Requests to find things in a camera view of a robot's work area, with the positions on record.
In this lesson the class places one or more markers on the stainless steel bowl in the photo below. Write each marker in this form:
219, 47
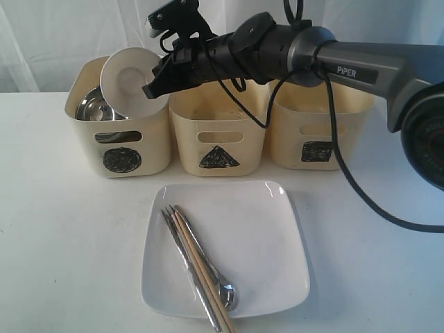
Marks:
93, 107

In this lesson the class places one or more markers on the right wooden chopstick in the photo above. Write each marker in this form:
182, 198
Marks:
199, 274

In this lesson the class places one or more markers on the cream bin with square mark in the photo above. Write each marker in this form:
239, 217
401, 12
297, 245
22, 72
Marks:
300, 130

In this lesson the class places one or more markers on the cream bin with circle mark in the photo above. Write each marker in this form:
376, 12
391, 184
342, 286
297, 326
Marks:
150, 154

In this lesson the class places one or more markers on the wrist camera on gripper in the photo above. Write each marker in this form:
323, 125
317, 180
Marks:
181, 17

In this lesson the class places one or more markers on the stainless steel fork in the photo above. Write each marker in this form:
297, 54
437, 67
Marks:
197, 284

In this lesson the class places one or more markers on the stainless steel spoon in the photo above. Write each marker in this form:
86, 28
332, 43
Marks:
226, 289

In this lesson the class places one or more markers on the cream bin with triangle mark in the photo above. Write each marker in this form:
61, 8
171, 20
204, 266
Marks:
216, 128

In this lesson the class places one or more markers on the white plastic bowl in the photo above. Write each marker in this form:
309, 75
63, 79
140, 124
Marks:
122, 79

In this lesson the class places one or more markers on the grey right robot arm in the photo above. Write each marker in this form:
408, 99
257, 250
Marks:
409, 77

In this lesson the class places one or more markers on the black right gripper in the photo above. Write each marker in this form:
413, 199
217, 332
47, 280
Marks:
257, 50

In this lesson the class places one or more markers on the white square plate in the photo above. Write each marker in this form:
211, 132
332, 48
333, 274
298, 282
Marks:
249, 231

